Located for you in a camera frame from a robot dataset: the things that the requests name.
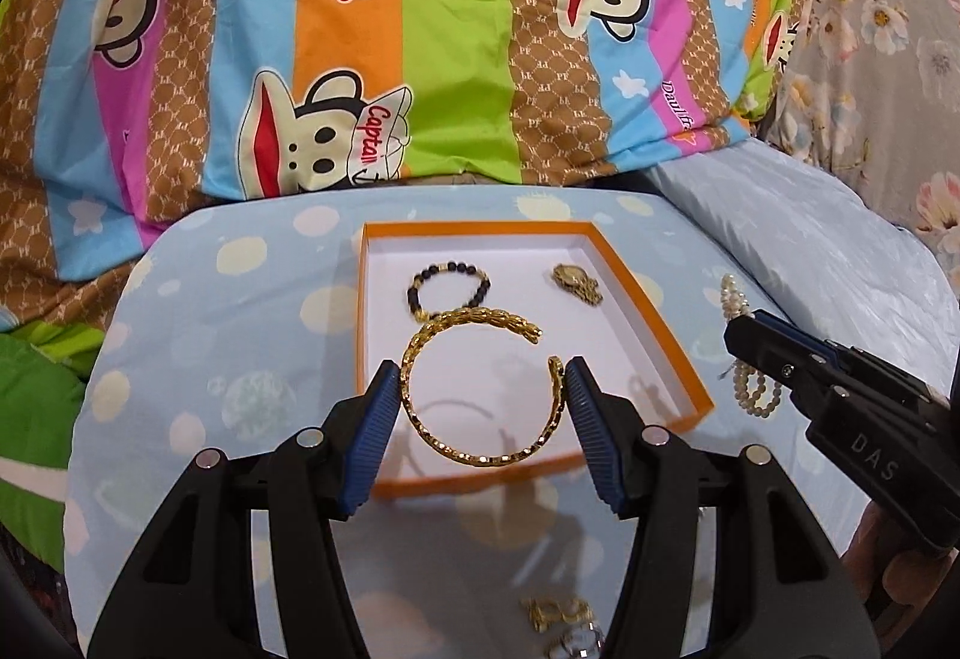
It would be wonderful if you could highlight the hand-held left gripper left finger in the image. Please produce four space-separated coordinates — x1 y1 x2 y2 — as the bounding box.
86 359 407 659

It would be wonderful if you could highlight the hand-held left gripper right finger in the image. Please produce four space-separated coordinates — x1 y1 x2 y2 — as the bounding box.
562 355 875 659

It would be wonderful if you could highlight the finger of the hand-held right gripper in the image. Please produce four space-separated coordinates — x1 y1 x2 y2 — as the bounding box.
723 309 835 405

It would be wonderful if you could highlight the pearl bead bracelet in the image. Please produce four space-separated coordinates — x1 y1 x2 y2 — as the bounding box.
718 273 785 417

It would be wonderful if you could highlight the gold chain bangle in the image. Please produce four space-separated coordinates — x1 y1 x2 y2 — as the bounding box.
401 308 566 470

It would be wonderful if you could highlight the orange shallow box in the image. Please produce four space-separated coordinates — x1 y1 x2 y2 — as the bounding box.
349 221 713 501

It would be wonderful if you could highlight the person's right hand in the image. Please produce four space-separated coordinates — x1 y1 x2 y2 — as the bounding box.
844 500 947 659

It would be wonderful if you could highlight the pale blue crinkled sheet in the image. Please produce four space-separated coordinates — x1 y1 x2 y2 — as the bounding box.
637 138 960 405

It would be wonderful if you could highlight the light blue dotted cushion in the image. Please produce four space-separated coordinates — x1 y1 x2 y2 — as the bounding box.
64 185 875 659

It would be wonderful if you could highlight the gold wristwatch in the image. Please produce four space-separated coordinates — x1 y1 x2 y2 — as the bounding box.
551 262 605 308

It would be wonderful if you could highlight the grey floral cloth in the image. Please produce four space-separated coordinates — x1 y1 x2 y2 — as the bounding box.
761 0 960 270

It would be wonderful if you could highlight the green cloth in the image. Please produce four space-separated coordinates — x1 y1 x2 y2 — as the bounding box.
0 321 87 574

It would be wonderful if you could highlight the colourful striped monkey blanket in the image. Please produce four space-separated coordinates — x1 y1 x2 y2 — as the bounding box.
0 0 807 330

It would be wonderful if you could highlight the black bead bracelet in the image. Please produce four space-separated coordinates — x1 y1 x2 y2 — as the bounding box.
406 261 492 320

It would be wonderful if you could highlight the gold chain jewelry piece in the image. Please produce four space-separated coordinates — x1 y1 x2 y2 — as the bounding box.
521 596 595 633

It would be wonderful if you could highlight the silver ring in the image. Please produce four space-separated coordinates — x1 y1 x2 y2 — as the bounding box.
544 624 605 659

